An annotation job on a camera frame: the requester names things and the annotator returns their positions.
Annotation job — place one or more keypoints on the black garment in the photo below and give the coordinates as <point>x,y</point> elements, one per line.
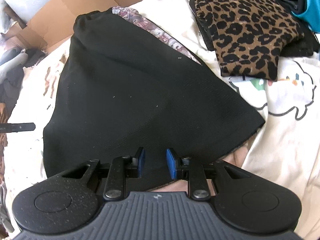
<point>302,45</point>

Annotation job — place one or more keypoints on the flat brown cardboard sheet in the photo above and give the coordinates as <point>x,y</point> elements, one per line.
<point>87,2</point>

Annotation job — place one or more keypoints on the cream bear print blanket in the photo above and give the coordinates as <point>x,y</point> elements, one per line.
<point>287,142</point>

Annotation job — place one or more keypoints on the grey neck pillow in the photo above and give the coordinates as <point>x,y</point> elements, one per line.
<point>12,65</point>

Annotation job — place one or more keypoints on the teal patterned jersey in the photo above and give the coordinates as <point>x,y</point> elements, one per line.
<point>311,5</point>

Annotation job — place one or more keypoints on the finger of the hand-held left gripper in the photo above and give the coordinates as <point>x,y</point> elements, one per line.
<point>22,127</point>

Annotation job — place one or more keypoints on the leopard print garment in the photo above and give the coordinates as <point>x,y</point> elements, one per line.
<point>245,25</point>

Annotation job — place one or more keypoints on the black pants with floral lining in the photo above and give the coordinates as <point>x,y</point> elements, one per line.
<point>137,92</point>

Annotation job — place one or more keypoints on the grey plastic wrapped mattress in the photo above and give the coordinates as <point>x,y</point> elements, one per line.
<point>25,2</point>

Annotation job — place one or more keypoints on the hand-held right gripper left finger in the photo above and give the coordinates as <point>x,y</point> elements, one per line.
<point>141,162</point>

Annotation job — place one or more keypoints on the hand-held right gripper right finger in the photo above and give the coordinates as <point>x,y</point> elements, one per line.
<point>172,163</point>

